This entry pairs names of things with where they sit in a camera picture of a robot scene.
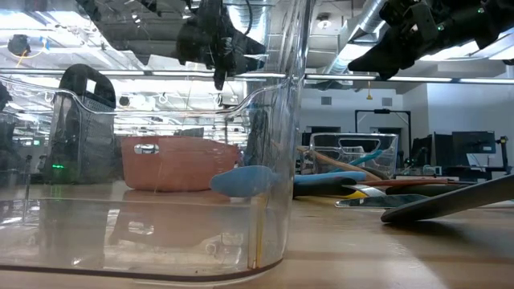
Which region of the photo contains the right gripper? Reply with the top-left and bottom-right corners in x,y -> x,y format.
347,0 -> 440,81

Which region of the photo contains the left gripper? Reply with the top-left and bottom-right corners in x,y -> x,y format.
177,0 -> 267,92

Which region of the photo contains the small blue spoon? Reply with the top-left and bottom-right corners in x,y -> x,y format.
348,149 -> 384,167

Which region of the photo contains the large blue spoon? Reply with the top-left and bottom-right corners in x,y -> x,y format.
210,165 -> 367,198

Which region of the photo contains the black rectangular spatula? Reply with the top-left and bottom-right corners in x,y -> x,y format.
292,173 -> 514,224

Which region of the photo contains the small clear plastic bin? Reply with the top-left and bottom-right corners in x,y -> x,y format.
308,132 -> 399,180

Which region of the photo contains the dark computer monitor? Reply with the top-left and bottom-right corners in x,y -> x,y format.
411,133 -> 453,168

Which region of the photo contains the black computer monitor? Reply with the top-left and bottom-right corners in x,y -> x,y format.
451,130 -> 498,156

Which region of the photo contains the orange plastic bin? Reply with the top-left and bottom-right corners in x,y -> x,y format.
120,135 -> 241,193

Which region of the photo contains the black round spatula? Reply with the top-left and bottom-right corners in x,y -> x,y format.
384,182 -> 475,197

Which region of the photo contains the dark background desk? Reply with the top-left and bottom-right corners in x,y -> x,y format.
395,164 -> 514,181

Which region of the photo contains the yellow spoon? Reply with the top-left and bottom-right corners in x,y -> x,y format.
344,189 -> 369,201

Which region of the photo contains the large clear plastic bin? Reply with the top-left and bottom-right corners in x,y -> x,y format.
0,0 -> 316,287

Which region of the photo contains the black ceiling sensor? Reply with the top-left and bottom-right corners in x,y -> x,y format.
6,34 -> 32,57

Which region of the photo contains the suspended ceiling light rail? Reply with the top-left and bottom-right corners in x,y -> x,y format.
0,67 -> 514,85

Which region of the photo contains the silver ceiling air duct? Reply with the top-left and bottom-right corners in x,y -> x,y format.
324,0 -> 402,75

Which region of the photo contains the black metal gantry frame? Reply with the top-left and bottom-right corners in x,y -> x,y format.
354,108 -> 414,161

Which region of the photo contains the black monitor post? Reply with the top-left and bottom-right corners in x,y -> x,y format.
496,135 -> 511,174

